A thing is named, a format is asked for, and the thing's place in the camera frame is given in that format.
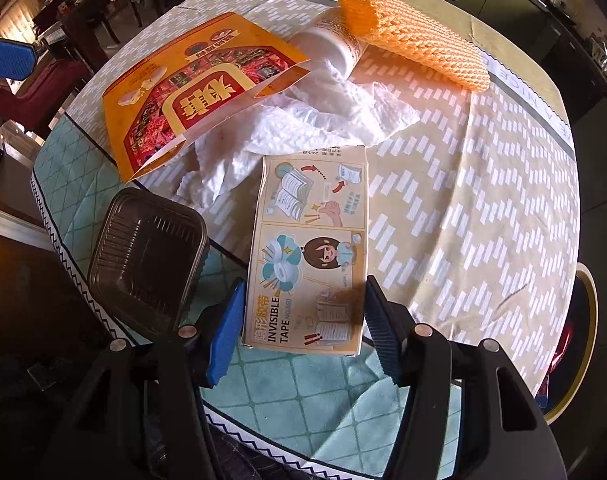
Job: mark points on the beige tape box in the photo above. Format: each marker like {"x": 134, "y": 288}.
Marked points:
{"x": 308, "y": 260}

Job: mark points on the black yellow-rimmed trash bin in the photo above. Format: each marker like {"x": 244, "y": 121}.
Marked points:
{"x": 591, "y": 320}

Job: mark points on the green base cabinets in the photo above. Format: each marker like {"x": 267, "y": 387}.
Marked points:
{"x": 533, "y": 25}

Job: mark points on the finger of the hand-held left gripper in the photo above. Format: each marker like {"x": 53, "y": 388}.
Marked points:
{"x": 5, "y": 57}

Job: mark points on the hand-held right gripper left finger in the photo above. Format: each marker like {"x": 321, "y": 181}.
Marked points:
{"x": 223, "y": 340}

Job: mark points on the orange foam net sleeve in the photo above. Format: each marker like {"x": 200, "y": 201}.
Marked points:
{"x": 413, "y": 45}

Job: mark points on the black plastic tray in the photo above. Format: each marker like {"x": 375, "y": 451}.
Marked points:
{"x": 143, "y": 260}

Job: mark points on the orange snack box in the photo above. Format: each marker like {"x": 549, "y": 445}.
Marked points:
{"x": 183, "y": 100}

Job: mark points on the dark wooden chair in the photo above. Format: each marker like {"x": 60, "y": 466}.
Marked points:
{"x": 83, "y": 30}

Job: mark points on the white plastic bottle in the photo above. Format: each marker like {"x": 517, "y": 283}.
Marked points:
{"x": 328, "y": 42}

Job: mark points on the white paper towel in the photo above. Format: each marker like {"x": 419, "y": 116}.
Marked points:
{"x": 333, "y": 110}

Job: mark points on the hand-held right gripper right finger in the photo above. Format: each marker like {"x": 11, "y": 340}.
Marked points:
{"x": 383, "y": 330}

